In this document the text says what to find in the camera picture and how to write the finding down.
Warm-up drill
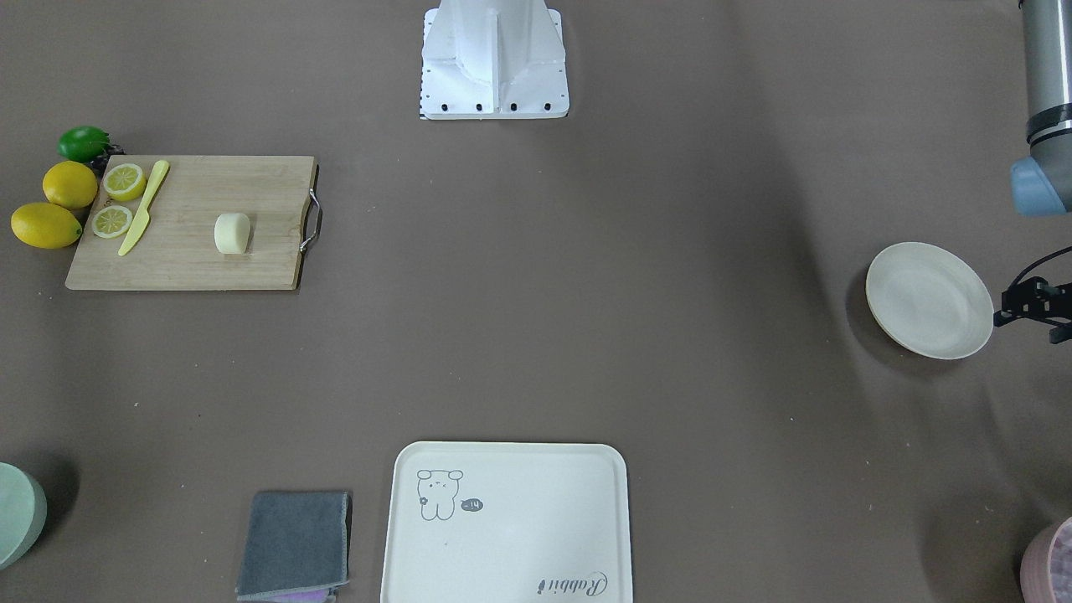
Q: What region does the cream round plate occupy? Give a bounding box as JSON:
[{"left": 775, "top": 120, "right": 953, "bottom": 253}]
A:
[{"left": 864, "top": 242, "right": 994, "bottom": 361}]

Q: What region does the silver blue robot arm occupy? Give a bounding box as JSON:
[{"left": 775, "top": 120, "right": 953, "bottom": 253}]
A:
[{"left": 1010, "top": 1, "right": 1071, "bottom": 216}]

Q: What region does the cream rabbit tray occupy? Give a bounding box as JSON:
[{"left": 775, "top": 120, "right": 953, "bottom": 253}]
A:
[{"left": 379, "top": 441, "right": 632, "bottom": 602}]

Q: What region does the grey folded cloth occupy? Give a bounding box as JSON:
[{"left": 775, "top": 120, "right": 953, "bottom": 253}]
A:
[{"left": 236, "top": 490, "right": 351, "bottom": 602}]

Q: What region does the bamboo cutting board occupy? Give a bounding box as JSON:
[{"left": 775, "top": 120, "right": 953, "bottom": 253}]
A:
[{"left": 65, "top": 155, "right": 317, "bottom": 291}]

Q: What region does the yellow plastic knife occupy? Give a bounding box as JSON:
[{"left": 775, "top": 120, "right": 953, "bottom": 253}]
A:
[{"left": 117, "top": 159, "right": 172, "bottom": 256}]

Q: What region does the lemon half near knife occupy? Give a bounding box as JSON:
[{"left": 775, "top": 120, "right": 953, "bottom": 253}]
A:
[{"left": 102, "top": 162, "right": 148, "bottom": 203}]

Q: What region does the lemon half outer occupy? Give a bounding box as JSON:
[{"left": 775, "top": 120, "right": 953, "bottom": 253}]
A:
[{"left": 87, "top": 204, "right": 134, "bottom": 240}]

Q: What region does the whole lemon near lime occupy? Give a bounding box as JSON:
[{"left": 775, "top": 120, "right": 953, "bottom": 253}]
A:
[{"left": 42, "top": 160, "right": 99, "bottom": 209}]

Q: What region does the green lime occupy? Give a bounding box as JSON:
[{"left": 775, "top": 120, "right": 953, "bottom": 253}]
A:
[{"left": 56, "top": 126, "right": 111, "bottom": 163}]

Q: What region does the whole lemon outer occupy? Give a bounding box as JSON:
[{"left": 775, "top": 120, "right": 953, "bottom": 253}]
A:
[{"left": 10, "top": 203, "right": 83, "bottom": 250}]

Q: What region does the mint green bowl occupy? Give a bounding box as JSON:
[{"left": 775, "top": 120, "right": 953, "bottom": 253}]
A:
[{"left": 1, "top": 462, "right": 49, "bottom": 570}]

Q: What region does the pink bowl with ice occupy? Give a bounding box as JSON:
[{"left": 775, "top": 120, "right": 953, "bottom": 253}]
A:
[{"left": 1019, "top": 518, "right": 1071, "bottom": 602}]

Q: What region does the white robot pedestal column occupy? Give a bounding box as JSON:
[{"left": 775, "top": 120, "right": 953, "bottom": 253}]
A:
[{"left": 419, "top": 1, "right": 570, "bottom": 120}]

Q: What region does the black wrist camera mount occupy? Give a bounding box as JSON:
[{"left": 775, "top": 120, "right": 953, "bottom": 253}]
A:
[{"left": 992, "top": 277, "right": 1071, "bottom": 344}]

